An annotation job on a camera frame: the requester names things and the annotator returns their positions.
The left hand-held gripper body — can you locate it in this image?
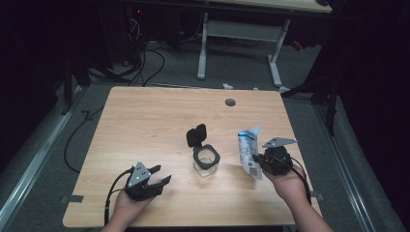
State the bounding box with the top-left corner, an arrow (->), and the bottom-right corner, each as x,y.
124,160 -> 163,203

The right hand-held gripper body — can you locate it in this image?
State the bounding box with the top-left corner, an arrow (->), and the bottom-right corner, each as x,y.
259,137 -> 298,177

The white and blue bag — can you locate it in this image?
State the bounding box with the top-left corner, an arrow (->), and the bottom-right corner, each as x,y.
237,126 -> 264,181

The glass jar with black lid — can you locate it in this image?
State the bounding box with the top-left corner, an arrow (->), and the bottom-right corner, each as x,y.
186,123 -> 221,178

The person's right hand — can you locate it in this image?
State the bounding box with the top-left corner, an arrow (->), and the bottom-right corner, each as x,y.
262,163 -> 312,208

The person's left hand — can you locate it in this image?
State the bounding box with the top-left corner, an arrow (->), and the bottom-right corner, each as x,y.
107,189 -> 155,228

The black stand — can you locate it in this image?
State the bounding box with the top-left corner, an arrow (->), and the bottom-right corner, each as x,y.
280,72 -> 341,137
60,56 -> 93,116

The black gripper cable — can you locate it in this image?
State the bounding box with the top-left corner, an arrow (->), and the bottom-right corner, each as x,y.
283,157 -> 313,206
103,166 -> 134,226

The aluminium floor rail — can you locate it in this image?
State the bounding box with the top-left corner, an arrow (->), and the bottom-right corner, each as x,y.
0,87 -> 87,226
313,104 -> 376,232

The thin black floor cable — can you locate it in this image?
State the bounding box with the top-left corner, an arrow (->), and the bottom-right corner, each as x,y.
63,106 -> 104,174

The bundle of black floor cables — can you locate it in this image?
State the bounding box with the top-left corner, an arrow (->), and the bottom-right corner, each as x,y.
127,40 -> 166,87

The desk with white frame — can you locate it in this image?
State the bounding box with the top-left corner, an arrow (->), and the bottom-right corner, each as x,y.
196,0 -> 333,89

